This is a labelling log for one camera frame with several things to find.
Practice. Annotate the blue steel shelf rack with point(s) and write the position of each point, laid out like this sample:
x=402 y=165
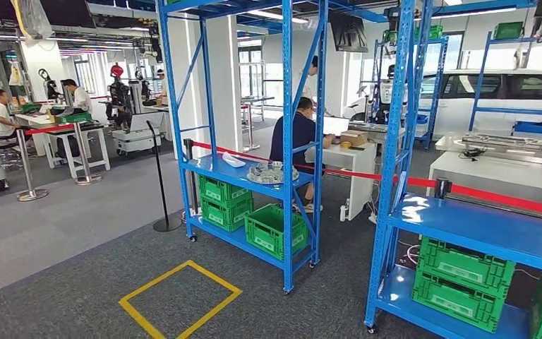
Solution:
x=519 y=111
x=435 y=89
x=486 y=224
x=233 y=170

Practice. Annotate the white curved plastic part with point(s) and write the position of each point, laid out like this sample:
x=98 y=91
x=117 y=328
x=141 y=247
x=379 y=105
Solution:
x=233 y=160

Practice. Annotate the grey tray of small parts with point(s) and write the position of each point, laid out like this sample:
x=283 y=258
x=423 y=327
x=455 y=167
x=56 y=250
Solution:
x=271 y=174

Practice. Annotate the person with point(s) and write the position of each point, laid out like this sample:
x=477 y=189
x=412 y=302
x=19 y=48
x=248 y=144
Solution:
x=301 y=135
x=304 y=86
x=0 y=117
x=81 y=98

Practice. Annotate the steel table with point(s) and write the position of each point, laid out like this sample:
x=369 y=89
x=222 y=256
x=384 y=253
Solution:
x=374 y=133
x=251 y=121

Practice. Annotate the yellow tape roll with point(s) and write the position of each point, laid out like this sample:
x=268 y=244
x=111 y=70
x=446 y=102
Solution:
x=345 y=145

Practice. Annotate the white bottle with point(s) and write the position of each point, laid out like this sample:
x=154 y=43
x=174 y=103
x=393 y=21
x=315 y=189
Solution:
x=344 y=213

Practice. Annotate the cardboard box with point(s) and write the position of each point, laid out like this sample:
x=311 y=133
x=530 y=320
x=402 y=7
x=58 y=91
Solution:
x=355 y=138

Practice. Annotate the white table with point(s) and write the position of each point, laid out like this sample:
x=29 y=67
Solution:
x=104 y=154
x=360 y=187
x=448 y=145
x=486 y=170

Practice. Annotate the white power strip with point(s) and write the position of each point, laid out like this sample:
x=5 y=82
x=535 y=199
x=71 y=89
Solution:
x=372 y=218

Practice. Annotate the black floor stand pole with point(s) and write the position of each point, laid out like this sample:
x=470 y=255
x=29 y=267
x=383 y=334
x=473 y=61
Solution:
x=167 y=224

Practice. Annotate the blue storage bin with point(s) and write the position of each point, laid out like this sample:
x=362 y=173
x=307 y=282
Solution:
x=421 y=119
x=535 y=127

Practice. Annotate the black humanoid robot red head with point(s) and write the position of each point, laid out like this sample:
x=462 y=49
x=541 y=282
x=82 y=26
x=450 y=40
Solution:
x=119 y=98

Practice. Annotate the white car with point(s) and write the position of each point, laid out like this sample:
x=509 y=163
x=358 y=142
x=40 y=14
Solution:
x=458 y=119

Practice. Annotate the yellow floor tape square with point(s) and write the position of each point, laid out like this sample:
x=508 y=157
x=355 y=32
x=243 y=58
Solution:
x=123 y=303

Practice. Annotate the black and white humanoid robot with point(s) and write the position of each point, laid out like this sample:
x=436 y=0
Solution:
x=49 y=89

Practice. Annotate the long metal parts tray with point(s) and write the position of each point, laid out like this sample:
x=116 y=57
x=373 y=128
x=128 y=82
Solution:
x=509 y=142

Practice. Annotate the black stool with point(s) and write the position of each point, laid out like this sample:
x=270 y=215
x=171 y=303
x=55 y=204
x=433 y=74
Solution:
x=4 y=145

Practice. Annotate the clear plastic wrapped bundle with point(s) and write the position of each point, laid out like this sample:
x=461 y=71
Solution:
x=32 y=18

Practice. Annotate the black stanchion post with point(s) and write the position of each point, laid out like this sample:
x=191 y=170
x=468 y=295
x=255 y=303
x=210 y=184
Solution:
x=188 y=163
x=442 y=187

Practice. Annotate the black wall monitor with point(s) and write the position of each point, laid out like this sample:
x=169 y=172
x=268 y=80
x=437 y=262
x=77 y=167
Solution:
x=348 y=32
x=70 y=11

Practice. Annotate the silver stanchion post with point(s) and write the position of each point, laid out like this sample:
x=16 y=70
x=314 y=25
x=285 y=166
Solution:
x=82 y=154
x=25 y=163

